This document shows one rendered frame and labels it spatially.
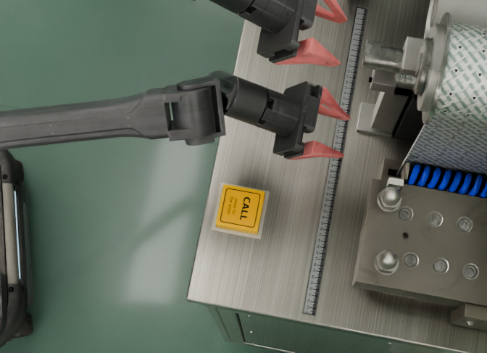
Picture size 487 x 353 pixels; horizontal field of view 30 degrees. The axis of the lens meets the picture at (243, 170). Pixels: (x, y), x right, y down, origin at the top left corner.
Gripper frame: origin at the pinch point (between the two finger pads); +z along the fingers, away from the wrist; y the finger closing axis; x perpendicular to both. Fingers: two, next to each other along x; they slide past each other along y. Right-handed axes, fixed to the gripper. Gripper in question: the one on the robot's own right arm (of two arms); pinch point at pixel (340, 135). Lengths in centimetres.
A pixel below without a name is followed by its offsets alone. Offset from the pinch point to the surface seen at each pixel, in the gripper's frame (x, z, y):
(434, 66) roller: 25.2, -4.1, -3.8
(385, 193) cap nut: 4.4, 6.6, 7.5
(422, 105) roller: 21.3, -2.0, 0.0
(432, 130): 16.3, 4.0, 0.7
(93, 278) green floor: -119, 7, 18
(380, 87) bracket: 7.0, 0.7, -6.6
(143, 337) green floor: -111, 21, 30
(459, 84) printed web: 26.6, -1.1, -2.1
